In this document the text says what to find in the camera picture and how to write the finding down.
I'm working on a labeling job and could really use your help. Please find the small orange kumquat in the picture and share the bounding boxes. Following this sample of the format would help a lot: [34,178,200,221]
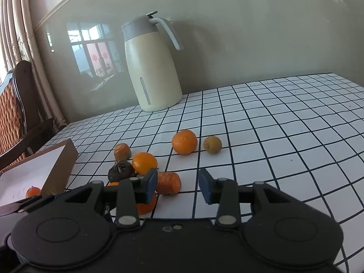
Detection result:
[131,152,158,176]

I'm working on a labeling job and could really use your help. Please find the dark mangosteen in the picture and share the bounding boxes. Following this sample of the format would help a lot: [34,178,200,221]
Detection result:
[108,161,136,183]

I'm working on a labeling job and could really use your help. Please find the brown dried fruit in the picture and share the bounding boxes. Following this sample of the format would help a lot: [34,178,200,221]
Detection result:
[114,143,131,162]

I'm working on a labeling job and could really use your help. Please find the small tan longan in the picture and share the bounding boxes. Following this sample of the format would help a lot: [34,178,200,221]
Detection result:
[203,136,222,155]

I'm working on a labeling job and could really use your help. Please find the orange tangerine back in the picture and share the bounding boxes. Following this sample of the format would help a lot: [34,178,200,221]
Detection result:
[172,129,197,155]

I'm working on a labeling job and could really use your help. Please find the large orange tangerine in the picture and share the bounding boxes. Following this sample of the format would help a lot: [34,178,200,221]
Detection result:
[135,191,157,216]

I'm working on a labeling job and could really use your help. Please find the brown cardboard box tray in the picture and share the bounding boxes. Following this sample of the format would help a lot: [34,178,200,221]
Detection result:
[1,139,78,206]

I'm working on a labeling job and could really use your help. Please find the wooden sofa with orange cushions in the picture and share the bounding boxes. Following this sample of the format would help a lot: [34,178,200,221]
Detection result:
[1,61,54,171]

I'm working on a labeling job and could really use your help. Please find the checkered white tablecloth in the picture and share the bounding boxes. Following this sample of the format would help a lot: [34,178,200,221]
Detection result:
[50,73,363,272]

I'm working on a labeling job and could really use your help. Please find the cream grey thermos jug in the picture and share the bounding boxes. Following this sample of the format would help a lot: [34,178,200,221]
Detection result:
[121,10,184,111]

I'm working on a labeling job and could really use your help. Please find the beige patterned curtain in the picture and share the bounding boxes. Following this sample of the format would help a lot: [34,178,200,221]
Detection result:
[1,0,67,132]

